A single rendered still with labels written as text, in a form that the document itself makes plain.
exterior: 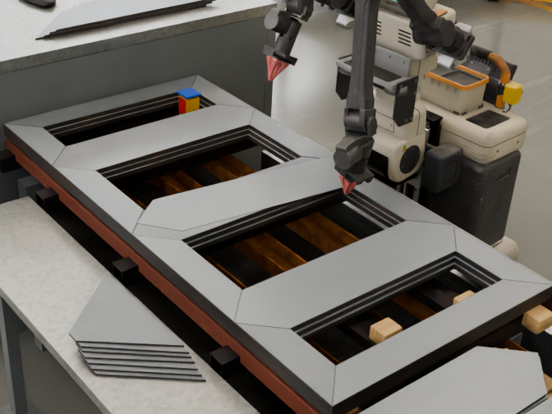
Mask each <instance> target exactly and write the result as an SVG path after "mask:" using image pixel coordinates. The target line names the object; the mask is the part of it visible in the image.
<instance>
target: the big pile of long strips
mask: <svg viewBox="0 0 552 414"><path fill-rule="evenodd" d="M358 414H552V397H550V398H548V394H547V390H546V386H545V379H544V375H543V370H542V366H541V359H540V357H539V356H538V352H524V351H517V350H508V349H501V348H493V347H478V346H476V347H474V348H473V349H471V350H470V351H468V352H465V353H464V354H462V355H461V356H459V357H457V358H455V359H453V360H452V361H450V362H448V363H446V364H445V365H443V366H441V367H440V368H438V369H436V370H434V371H432V372H430V373H429V374H428V375H425V376H423V377H422V378H420V379H418V380H417V381H415V382H413V383H411V384H409V385H408V386H406V387H404V388H403V389H400V390H399V391H397V392H396V393H393V394H392V395H390V396H388V397H387V398H385V399H383V400H381V401H380V402H378V403H376V404H375V405H373V406H371V407H368V408H367V409H366V410H364V411H362V412H360V413H358Z"/></svg>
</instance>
